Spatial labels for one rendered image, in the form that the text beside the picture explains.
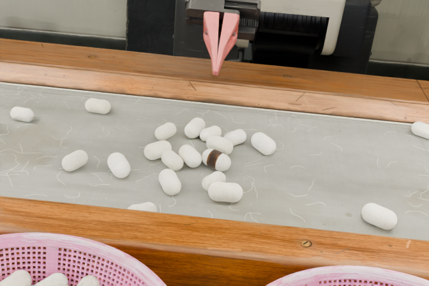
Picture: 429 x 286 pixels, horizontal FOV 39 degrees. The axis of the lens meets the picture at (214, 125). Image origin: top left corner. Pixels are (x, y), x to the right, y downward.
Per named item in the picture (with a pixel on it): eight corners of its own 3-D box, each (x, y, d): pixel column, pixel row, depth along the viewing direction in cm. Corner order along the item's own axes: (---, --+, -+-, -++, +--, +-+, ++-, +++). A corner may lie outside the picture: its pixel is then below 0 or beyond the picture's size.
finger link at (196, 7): (234, 64, 76) (240, 0, 80) (179, 57, 76) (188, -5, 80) (232, 86, 82) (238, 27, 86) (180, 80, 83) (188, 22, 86)
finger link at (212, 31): (253, 66, 76) (259, 2, 79) (197, 59, 76) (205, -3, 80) (249, 88, 82) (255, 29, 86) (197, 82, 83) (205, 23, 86)
